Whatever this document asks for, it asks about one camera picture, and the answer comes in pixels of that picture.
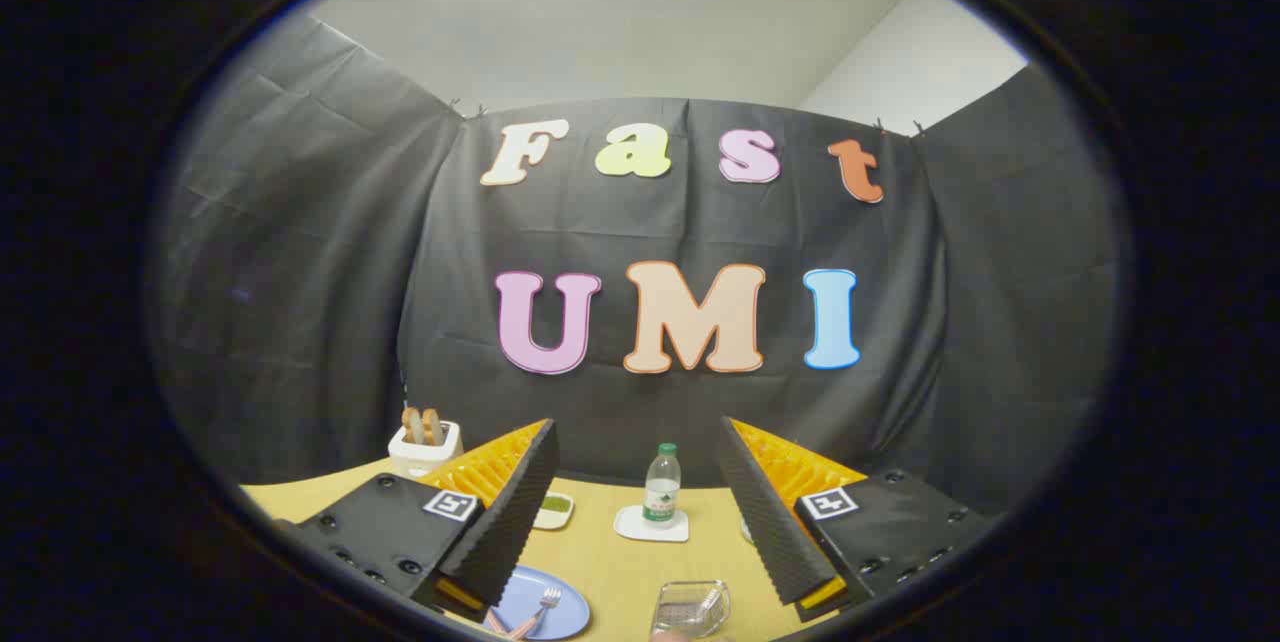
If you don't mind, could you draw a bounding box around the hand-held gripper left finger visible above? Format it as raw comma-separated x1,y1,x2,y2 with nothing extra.
275,417,561,623

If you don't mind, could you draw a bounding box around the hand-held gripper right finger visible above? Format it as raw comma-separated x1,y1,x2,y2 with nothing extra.
716,415,996,625

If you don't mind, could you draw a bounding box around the fork with checkered pink handle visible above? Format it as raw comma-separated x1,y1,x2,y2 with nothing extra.
510,587,563,641

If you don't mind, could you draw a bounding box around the white divided grain dish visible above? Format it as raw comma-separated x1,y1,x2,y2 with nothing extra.
533,491,576,531

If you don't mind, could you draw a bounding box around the clear green-capped water bottle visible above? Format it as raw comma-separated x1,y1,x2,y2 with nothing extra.
643,442,683,529

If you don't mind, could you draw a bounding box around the white square coaster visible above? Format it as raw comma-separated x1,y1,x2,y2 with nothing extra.
613,505,691,543

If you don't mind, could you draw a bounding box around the blue round plate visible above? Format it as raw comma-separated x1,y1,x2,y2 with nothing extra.
488,565,591,641

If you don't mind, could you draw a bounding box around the perforated metal tray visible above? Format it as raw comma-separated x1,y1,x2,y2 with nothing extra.
650,580,731,639

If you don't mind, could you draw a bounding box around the cream toaster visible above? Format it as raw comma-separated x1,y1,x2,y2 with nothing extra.
388,419,463,479

